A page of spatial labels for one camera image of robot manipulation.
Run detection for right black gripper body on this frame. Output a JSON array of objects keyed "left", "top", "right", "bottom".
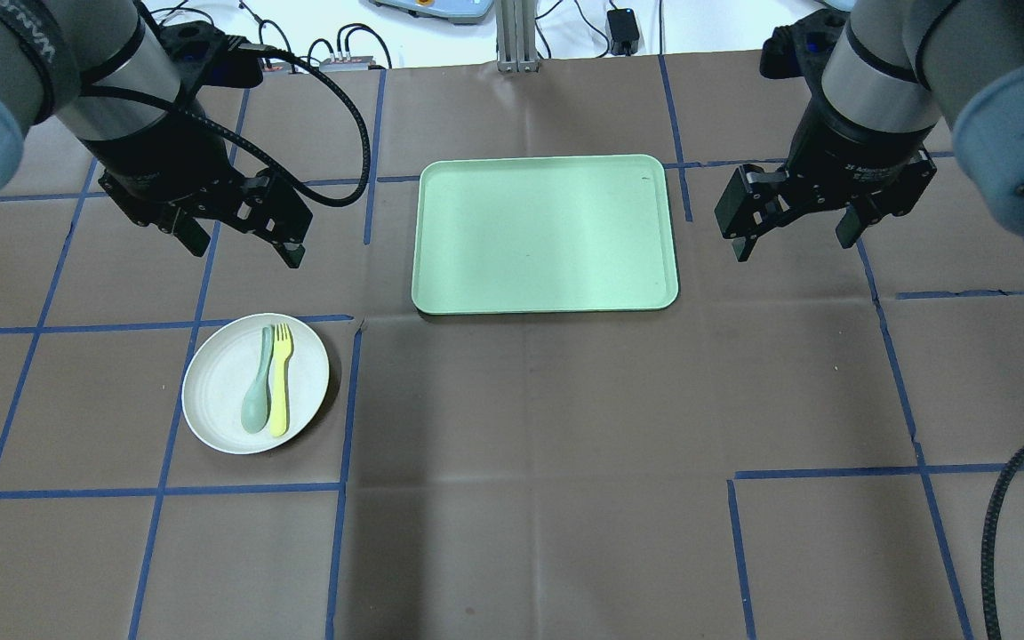
[{"left": 779, "top": 106, "right": 933, "bottom": 223}]

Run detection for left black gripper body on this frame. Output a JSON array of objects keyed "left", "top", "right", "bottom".
[{"left": 99, "top": 115, "right": 274, "bottom": 234}]

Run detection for yellow plastic fork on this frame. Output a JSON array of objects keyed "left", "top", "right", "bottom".
[{"left": 268, "top": 323, "right": 295, "bottom": 438}]

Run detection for white round plate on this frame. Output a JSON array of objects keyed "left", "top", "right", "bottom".
[{"left": 182, "top": 313, "right": 331, "bottom": 455}]

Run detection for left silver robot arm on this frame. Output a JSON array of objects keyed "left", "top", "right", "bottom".
[{"left": 0, "top": 1, "right": 313, "bottom": 268}]

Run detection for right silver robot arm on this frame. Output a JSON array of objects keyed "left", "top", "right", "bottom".
[{"left": 715, "top": 1, "right": 1024, "bottom": 260}]

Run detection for small usb hub box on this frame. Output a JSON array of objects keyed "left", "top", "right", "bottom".
[{"left": 316, "top": 53, "right": 379, "bottom": 73}]

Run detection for teal green spoon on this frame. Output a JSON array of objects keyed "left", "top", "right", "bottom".
[{"left": 241, "top": 325, "right": 274, "bottom": 434}]

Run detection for light green tray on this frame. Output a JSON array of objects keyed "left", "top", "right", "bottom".
[{"left": 411, "top": 154, "right": 680, "bottom": 316}]

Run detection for black power adapter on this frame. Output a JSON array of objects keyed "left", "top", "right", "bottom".
[{"left": 606, "top": 7, "right": 641, "bottom": 56}]

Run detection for teach pendant with screen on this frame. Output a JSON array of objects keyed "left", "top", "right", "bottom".
[{"left": 371, "top": 0, "right": 495, "bottom": 25}]

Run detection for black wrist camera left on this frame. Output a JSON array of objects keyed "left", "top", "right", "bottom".
[{"left": 156, "top": 22, "right": 263, "bottom": 91}]

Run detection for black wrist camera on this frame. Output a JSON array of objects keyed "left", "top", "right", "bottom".
[
  {"left": 156, "top": 22, "right": 263, "bottom": 91},
  {"left": 757, "top": 8, "right": 849, "bottom": 80}
]

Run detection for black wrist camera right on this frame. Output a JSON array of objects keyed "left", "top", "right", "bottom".
[{"left": 757, "top": 8, "right": 849, "bottom": 80}]

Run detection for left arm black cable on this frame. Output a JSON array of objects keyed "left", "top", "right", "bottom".
[{"left": 76, "top": 40, "right": 373, "bottom": 209}]

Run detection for aluminium frame post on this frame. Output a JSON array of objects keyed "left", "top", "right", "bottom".
[{"left": 494, "top": 0, "right": 540, "bottom": 74}]

